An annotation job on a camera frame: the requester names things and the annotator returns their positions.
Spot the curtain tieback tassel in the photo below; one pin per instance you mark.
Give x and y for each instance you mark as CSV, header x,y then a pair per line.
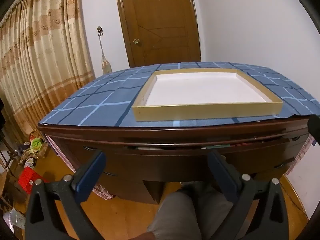
x,y
105,63

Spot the round tin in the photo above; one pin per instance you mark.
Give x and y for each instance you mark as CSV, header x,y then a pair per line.
x,y
29,163

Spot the shallow cardboard tray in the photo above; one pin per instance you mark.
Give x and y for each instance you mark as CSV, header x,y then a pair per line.
x,y
200,90

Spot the brown wooden door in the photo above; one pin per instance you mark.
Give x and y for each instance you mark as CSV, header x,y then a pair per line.
x,y
160,17

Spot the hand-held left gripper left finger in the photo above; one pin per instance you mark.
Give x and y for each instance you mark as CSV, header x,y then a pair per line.
x,y
90,172

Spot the person's grey trouser leg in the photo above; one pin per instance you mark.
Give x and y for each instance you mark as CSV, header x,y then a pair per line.
x,y
180,210

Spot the beige patterned curtain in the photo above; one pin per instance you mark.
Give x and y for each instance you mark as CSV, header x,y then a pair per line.
x,y
45,55

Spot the red box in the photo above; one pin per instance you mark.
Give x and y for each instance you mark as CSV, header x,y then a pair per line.
x,y
27,180

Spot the clear plastic bag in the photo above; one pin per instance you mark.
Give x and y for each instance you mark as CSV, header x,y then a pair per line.
x,y
13,220

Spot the blue plaid tablecloth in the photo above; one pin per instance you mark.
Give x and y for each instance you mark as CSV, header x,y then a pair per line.
x,y
100,100

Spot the brass wall hook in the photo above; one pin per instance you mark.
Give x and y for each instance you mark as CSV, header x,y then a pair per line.
x,y
99,30

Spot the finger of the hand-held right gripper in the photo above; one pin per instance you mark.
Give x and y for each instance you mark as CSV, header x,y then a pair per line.
x,y
315,130

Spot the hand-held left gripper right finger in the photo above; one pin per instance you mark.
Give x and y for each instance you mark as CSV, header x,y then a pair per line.
x,y
222,177

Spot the bright green cloth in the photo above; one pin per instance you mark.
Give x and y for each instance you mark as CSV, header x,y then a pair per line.
x,y
36,144

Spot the dark wooden dresser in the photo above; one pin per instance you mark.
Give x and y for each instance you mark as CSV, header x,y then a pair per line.
x,y
82,162

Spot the brass door knob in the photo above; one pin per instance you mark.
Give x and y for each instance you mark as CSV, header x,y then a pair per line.
x,y
136,41

